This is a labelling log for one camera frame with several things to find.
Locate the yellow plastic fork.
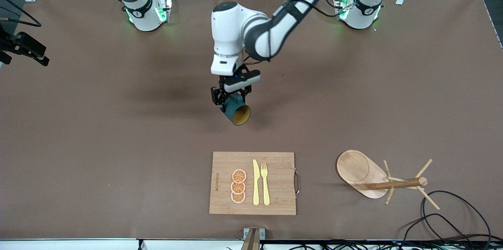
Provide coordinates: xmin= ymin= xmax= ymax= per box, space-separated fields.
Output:
xmin=261 ymin=163 xmax=271 ymax=206

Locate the bamboo cutting board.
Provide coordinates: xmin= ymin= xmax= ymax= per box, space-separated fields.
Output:
xmin=209 ymin=152 xmax=301 ymax=216

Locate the black cable bundle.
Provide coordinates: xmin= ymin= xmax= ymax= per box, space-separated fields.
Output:
xmin=275 ymin=240 xmax=503 ymax=250

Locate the metal bracket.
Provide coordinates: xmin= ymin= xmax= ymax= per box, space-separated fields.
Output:
xmin=243 ymin=228 xmax=266 ymax=240

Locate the white table edge rail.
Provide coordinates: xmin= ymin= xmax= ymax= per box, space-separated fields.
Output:
xmin=0 ymin=238 xmax=503 ymax=250

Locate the black cable large loop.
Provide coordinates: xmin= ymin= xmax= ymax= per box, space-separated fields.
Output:
xmin=422 ymin=190 xmax=492 ymax=248

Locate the teal cup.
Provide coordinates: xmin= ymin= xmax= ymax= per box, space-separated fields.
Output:
xmin=222 ymin=94 xmax=251 ymax=126

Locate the wooden mug tree stand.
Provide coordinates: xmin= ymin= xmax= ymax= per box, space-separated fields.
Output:
xmin=337 ymin=150 xmax=441 ymax=210

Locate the black cable small loop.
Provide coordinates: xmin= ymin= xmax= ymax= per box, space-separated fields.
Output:
xmin=401 ymin=213 xmax=470 ymax=250

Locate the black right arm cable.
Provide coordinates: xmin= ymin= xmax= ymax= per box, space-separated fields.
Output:
xmin=0 ymin=0 xmax=42 ymax=26

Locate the yellow plastic knife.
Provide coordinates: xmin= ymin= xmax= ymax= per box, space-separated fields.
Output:
xmin=253 ymin=159 xmax=260 ymax=206

